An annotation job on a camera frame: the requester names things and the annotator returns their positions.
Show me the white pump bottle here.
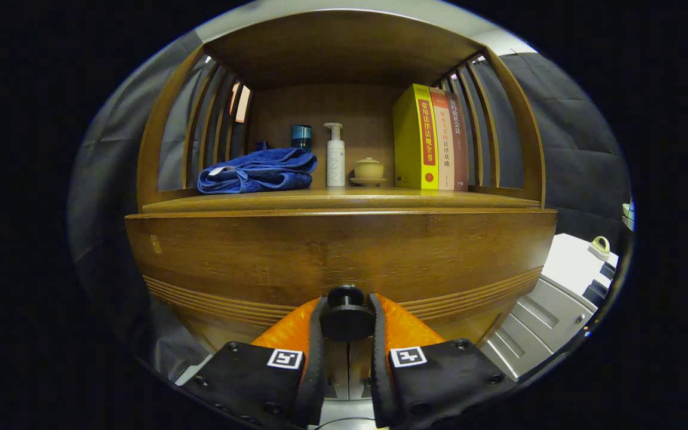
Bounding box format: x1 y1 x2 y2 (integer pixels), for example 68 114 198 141
324 122 346 188

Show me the brown book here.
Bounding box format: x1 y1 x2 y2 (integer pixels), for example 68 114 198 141
446 91 470 192

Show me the black backdrop cloth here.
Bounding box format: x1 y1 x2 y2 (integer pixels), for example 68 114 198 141
68 30 632 383

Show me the white side cabinet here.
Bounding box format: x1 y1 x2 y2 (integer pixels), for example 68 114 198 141
481 233 619 380

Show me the wooden cabinet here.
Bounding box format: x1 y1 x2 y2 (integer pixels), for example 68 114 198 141
124 9 558 401

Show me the blue folded towel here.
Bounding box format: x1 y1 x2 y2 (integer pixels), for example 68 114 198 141
196 148 318 195

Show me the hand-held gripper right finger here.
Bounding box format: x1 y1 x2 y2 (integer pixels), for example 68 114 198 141
368 293 518 429

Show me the thick yellow book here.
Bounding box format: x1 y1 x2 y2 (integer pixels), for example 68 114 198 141
393 84 440 191

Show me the teal bottle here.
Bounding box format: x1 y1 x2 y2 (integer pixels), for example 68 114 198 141
291 124 312 153

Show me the orange and white book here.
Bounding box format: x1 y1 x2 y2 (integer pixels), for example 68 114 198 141
429 88 456 191

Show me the wooden countertop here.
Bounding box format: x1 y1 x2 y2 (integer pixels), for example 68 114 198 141
141 186 542 214

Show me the small black object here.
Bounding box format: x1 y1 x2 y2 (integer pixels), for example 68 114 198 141
583 262 618 306

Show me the wooden drawer with black knob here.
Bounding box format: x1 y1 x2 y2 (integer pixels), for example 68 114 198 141
124 209 558 359

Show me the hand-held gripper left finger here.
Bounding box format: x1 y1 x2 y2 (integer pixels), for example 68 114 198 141
180 297 328 428

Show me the beige lidded teacup with saucer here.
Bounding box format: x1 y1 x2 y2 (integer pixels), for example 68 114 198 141
350 157 388 187

